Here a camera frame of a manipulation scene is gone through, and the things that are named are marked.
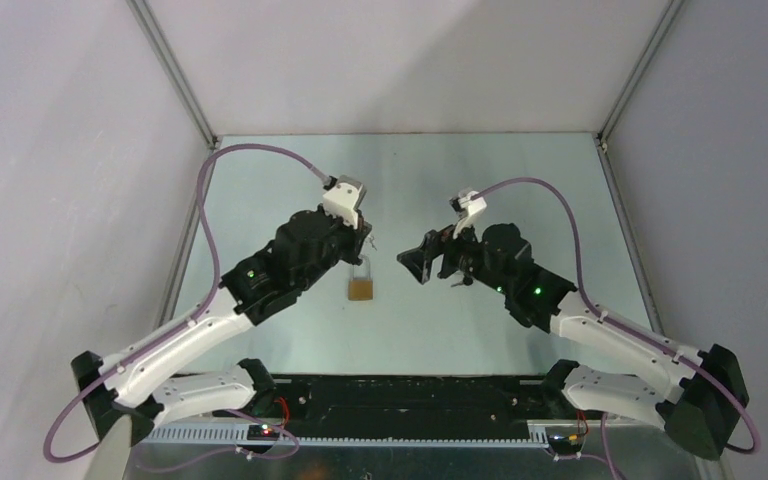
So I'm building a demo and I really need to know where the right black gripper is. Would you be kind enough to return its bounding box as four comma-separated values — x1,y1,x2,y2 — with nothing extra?
397,213,511,296

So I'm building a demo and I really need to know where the brass padlock long shackle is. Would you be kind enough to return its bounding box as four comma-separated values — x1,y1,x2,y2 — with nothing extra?
347,255,374,301

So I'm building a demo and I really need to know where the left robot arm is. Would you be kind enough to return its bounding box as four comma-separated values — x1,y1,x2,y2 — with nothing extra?
71,207,372,444

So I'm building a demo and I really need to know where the left controller board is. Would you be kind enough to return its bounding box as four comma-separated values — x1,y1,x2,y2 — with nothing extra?
247,424,282,441

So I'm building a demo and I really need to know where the controller board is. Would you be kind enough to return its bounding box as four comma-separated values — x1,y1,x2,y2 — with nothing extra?
247,424,282,441
547,434,585,460

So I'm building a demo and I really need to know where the right controller board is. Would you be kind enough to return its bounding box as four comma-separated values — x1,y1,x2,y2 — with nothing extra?
547,434,585,460

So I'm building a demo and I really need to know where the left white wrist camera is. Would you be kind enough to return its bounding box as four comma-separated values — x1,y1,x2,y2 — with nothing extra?
322,175,367,230

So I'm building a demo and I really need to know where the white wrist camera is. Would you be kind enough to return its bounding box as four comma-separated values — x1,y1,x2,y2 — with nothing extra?
449,189,487,239
322,175,367,230

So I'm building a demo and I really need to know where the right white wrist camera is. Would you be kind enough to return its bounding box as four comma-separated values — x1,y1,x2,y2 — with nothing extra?
449,189,487,239

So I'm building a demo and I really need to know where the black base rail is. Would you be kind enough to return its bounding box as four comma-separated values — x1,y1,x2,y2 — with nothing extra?
242,374,581,442

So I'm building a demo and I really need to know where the left aluminium frame post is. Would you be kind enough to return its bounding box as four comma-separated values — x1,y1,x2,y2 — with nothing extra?
126,0,218,150

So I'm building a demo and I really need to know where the aluminium frame post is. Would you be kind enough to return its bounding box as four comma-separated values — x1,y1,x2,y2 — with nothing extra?
596,0,686,151
126,0,218,150

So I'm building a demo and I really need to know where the right aluminium frame post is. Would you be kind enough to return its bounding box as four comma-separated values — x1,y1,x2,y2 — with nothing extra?
596,0,686,151

